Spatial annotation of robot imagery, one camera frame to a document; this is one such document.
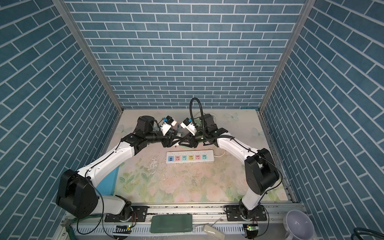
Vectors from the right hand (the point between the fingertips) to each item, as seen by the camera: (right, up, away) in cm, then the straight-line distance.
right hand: (180, 139), depth 80 cm
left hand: (0, +2, -1) cm, 3 cm away
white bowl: (+58, -40, -9) cm, 71 cm away
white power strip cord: (+23, -12, +14) cm, 30 cm away
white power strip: (+5, -12, +12) cm, 17 cm away
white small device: (+17, -42, -12) cm, 46 cm away
